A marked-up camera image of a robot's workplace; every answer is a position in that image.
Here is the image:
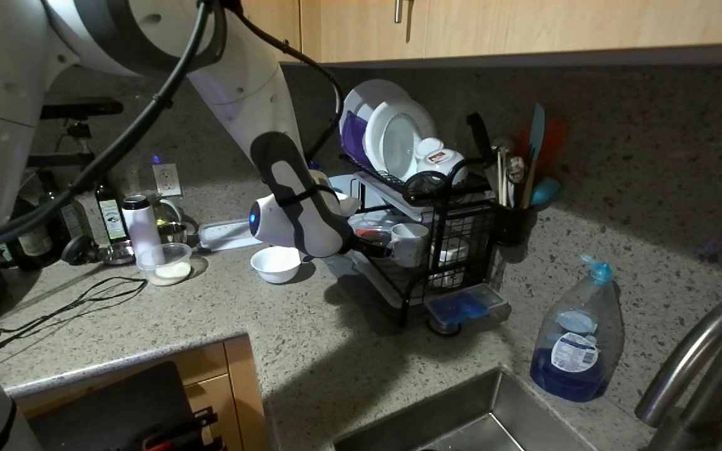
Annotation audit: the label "black wire dish rack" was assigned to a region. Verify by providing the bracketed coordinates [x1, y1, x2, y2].
[330, 158, 516, 337]

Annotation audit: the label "blue sponge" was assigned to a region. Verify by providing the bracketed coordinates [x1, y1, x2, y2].
[432, 290, 495, 328]

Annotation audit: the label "white deep plate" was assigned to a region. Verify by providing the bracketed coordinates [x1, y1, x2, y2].
[362, 101, 424, 183]

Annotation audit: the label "red handled tool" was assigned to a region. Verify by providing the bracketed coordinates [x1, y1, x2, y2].
[139, 407, 221, 451]

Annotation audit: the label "white cloth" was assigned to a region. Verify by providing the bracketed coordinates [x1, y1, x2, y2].
[196, 218, 258, 254]

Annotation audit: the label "clear tub with white lid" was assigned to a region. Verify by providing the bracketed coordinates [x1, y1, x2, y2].
[145, 240, 196, 289]

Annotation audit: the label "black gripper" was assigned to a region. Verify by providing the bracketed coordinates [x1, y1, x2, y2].
[339, 223, 383, 259]

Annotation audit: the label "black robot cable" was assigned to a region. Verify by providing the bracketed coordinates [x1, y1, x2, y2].
[0, 0, 347, 262]

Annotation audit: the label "black spatula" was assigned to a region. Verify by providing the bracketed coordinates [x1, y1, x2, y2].
[466, 111, 497, 165]

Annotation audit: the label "dark wine bottle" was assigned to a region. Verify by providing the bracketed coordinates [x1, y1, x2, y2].
[8, 223, 56, 263]

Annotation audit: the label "metal kitchen utensils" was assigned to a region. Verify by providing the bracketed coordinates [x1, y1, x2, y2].
[492, 138, 532, 210]

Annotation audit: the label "orange spatula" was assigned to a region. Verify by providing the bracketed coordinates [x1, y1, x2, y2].
[543, 116, 572, 183]

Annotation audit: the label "large white plate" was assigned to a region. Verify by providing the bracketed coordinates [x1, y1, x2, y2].
[337, 79, 441, 174]

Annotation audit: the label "stainless steel faucet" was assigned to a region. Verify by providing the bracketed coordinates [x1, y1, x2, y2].
[635, 287, 722, 451]

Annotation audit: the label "white wall outlet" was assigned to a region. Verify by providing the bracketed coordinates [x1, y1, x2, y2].
[149, 158, 185, 201]

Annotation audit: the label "stainless steel sink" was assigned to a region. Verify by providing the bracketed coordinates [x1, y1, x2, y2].
[334, 363, 601, 451]

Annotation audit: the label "purple plate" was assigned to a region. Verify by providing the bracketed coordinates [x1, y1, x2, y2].
[342, 105, 378, 174]

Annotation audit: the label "wooden wall cabinets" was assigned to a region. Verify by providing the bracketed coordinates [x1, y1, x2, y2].
[243, 0, 722, 65]

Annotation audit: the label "thin black counter cable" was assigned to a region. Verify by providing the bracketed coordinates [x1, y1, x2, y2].
[0, 273, 150, 358]

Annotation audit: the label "dark bottle with white label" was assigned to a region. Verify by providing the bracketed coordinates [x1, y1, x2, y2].
[92, 178, 136, 265]

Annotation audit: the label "wooden base cabinet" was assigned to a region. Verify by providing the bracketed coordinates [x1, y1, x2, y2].
[8, 334, 275, 451]

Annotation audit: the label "dark spice bottle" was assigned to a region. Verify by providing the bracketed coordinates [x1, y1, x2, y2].
[120, 193, 169, 270]

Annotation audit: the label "teal spatula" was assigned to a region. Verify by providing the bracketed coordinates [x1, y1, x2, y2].
[525, 102, 549, 210]

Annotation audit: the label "blue ladle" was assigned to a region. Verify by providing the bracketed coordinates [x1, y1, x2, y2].
[532, 176, 564, 210]

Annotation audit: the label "black metal stand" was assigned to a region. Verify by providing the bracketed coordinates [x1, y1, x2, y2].
[30, 97, 125, 170]

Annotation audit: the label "black wire utensil holder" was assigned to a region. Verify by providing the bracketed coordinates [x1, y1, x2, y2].
[495, 203, 542, 252]

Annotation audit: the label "blue dish soap bottle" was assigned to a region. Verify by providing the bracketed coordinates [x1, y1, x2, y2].
[530, 254, 627, 407]

